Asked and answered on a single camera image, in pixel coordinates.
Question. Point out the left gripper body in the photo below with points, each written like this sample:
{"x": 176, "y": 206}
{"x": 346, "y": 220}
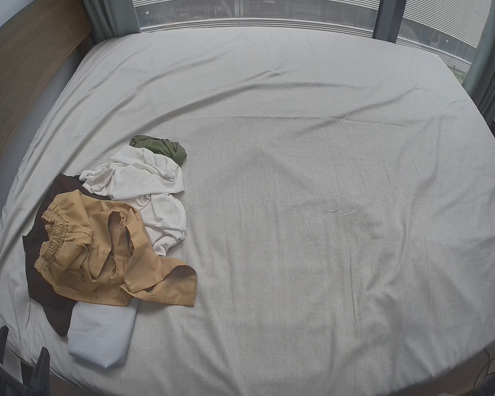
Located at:
{"x": 4, "y": 380}

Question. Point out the bed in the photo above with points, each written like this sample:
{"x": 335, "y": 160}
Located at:
{"x": 313, "y": 204}

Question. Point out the pale grey garment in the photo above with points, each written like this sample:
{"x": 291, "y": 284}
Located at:
{"x": 101, "y": 332}

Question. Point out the dark brown garment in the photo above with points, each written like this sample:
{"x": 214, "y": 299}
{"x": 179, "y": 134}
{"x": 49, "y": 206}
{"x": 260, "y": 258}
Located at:
{"x": 45, "y": 270}

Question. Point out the tan shorts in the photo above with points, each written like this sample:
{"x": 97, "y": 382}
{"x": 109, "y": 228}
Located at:
{"x": 103, "y": 254}

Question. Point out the white garment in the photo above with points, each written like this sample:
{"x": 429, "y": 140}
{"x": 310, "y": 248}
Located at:
{"x": 144, "y": 180}

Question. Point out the blue-green curtain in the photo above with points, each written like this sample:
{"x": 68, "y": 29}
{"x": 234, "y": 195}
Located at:
{"x": 493, "y": 56}
{"x": 107, "y": 2}

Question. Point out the green garment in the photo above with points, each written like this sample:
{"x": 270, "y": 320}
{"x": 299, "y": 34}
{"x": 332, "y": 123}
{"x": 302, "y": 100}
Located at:
{"x": 165, "y": 147}

